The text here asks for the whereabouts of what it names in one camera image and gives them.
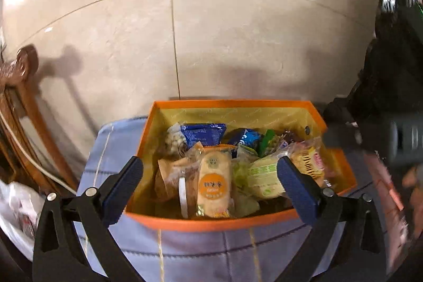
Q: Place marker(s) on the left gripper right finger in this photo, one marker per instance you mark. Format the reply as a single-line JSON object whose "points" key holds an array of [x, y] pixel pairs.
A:
{"points": [[360, 254]]}

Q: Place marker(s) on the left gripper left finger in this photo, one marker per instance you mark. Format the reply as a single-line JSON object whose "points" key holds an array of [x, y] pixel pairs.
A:
{"points": [[58, 255]]}

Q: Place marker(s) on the white plastic bag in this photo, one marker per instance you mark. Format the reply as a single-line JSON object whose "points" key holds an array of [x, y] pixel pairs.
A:
{"points": [[21, 207]]}

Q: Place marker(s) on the blue cloth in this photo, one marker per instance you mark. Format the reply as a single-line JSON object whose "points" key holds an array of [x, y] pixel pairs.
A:
{"points": [[255, 254]]}

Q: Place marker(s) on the green white snack packet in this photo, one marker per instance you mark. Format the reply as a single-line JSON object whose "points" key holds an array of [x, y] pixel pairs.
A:
{"points": [[262, 179]]}

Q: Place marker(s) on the brown paper snack packet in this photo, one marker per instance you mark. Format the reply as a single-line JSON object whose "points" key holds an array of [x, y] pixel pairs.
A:
{"points": [[169, 173]]}

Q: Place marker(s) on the orange label biscuit packet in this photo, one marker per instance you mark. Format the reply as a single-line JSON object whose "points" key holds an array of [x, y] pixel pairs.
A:
{"points": [[214, 189]]}

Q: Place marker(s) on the orange cardboard snack box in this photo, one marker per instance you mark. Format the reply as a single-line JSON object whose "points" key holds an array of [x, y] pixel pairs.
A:
{"points": [[235, 113]]}

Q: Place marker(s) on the blue snack packet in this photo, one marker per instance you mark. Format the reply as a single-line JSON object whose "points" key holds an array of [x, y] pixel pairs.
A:
{"points": [[208, 134]]}

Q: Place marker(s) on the carved wooden furniture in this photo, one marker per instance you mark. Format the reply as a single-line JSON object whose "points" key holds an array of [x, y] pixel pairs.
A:
{"points": [[29, 154]]}

